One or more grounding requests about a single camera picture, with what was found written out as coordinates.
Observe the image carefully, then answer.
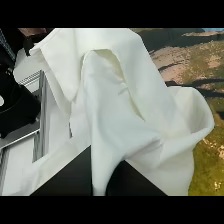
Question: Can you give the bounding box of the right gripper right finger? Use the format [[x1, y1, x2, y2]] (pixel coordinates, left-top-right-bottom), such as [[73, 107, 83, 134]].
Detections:
[[105, 159, 168, 197]]

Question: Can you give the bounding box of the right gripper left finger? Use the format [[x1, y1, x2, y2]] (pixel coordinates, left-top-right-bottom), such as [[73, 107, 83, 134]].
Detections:
[[30, 145, 94, 197]]

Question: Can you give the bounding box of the white long-sleeved shirt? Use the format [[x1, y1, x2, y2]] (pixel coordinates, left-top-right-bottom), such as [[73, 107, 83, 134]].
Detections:
[[2, 28, 216, 197]]

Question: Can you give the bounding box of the silver frame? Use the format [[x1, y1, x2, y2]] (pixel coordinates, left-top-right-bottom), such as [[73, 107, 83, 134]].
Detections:
[[0, 69, 73, 196]]

